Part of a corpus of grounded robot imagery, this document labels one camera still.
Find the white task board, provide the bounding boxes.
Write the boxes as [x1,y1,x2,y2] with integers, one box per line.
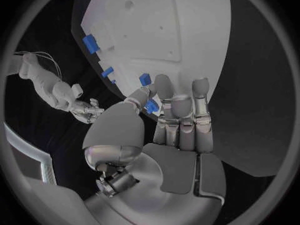
[71,0,233,125]

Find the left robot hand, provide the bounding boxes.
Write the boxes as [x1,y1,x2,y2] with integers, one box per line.
[81,74,227,225]

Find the blue peg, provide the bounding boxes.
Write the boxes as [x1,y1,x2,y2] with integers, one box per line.
[100,66,115,78]

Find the blue plug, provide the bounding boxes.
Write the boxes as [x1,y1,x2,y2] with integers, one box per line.
[143,99,160,115]

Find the white cable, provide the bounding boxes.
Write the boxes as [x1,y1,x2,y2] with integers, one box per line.
[34,53,60,76]
[13,51,63,78]

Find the large blue block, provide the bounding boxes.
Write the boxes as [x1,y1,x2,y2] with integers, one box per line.
[81,33,102,55]

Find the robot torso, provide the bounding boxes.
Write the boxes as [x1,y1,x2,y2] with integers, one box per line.
[3,122,59,186]

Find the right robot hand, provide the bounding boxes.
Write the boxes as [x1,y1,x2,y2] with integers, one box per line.
[70,97,105,125]

